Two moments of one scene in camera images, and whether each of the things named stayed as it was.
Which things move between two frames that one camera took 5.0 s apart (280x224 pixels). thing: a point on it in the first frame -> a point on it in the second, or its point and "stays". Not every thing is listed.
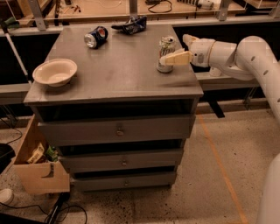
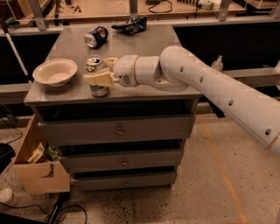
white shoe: [6, 196] stays
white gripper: [201, 52] -> [124, 71]
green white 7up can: [166, 47] -> [92, 65]
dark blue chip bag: [134, 25] stays
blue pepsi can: [97, 38] stays
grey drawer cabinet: [120, 122] stays
